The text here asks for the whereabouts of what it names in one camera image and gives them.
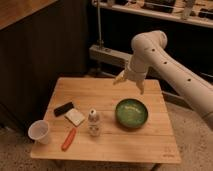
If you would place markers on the small clear bottle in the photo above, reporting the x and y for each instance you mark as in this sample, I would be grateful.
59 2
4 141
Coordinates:
94 123

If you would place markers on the metal shelf rack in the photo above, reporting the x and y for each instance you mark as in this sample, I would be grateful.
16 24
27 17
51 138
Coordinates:
110 55

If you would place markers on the dark wooden cabinet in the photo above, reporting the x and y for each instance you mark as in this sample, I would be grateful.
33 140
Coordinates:
34 53

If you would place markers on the green bowl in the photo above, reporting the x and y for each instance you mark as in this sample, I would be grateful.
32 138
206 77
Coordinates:
131 113

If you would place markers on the metal vertical pole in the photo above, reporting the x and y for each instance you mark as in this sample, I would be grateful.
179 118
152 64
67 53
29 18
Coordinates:
100 41

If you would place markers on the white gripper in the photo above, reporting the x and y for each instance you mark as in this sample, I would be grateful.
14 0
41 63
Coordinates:
136 71

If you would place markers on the wooden table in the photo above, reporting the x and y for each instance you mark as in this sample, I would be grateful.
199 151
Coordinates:
154 142

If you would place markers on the white square sponge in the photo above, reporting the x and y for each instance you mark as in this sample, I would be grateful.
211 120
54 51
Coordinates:
75 117

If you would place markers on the orange marker pen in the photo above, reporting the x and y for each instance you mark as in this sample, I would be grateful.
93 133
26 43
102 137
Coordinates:
68 140

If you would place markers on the white plastic cup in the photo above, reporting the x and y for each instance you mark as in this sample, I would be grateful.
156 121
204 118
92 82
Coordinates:
40 132

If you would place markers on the black rectangular block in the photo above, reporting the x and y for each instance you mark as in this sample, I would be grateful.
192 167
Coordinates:
63 109

